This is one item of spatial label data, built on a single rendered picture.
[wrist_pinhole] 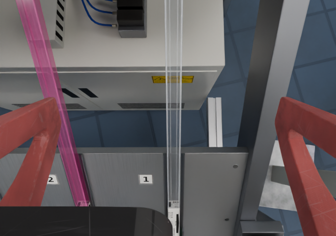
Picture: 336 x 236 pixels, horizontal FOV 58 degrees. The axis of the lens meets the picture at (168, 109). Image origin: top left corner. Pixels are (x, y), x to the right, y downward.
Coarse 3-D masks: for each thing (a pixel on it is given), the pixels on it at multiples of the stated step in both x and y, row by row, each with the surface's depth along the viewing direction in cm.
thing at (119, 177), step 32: (0, 160) 33; (96, 160) 33; (128, 160) 33; (160, 160) 33; (192, 160) 33; (224, 160) 33; (0, 192) 36; (64, 192) 36; (96, 192) 36; (128, 192) 36; (160, 192) 36; (192, 192) 36; (224, 192) 36; (192, 224) 40; (224, 224) 40
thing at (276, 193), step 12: (276, 144) 116; (276, 156) 115; (312, 156) 115; (276, 168) 109; (276, 180) 108; (324, 180) 74; (264, 192) 113; (276, 192) 113; (288, 192) 113; (264, 204) 112; (276, 204) 112; (288, 204) 112
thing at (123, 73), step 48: (0, 0) 60; (96, 0) 60; (192, 0) 60; (0, 48) 59; (96, 48) 58; (144, 48) 58; (192, 48) 58; (0, 96) 85; (96, 96) 85; (144, 96) 85; (192, 96) 86
